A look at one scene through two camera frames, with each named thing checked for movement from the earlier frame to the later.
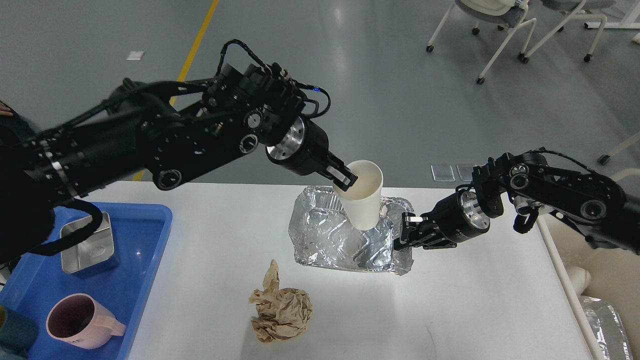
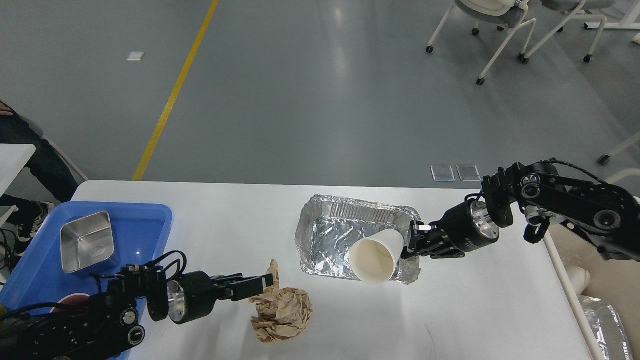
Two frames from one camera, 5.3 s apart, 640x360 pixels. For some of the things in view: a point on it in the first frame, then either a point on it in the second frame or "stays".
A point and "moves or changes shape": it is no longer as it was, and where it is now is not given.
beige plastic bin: x=585 y=271 stays
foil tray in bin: x=613 y=338 stays
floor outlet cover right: x=465 y=171 stays
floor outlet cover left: x=443 y=173 stays
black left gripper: x=303 y=149 → x=193 y=296
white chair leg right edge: x=606 y=158 stays
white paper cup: x=362 y=199 → x=372 y=259
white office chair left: x=511 y=13 stays
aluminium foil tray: x=323 y=234 moves or changes shape
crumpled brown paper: x=281 y=313 stays
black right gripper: x=457 y=217 → x=463 y=227
